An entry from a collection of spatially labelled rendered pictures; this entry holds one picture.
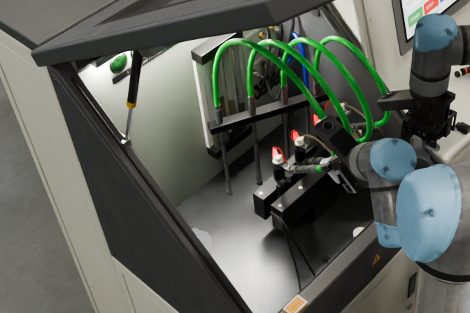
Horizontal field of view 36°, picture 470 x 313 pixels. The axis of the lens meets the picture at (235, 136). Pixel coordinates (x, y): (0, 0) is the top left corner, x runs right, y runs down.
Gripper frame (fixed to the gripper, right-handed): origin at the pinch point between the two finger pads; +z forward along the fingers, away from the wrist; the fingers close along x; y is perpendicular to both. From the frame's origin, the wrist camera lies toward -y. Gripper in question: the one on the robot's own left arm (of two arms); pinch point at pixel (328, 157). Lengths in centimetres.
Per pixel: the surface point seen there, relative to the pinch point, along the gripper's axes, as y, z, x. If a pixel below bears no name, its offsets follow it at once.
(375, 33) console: -14.5, 21.2, 35.8
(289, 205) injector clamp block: 7.0, 21.2, -9.0
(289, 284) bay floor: 22.9, 23.6, -20.5
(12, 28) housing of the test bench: -62, 5, -38
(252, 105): -18.3, 26.1, -0.7
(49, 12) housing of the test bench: -61, 6, -30
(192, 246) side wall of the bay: -2.5, 0.3, -35.5
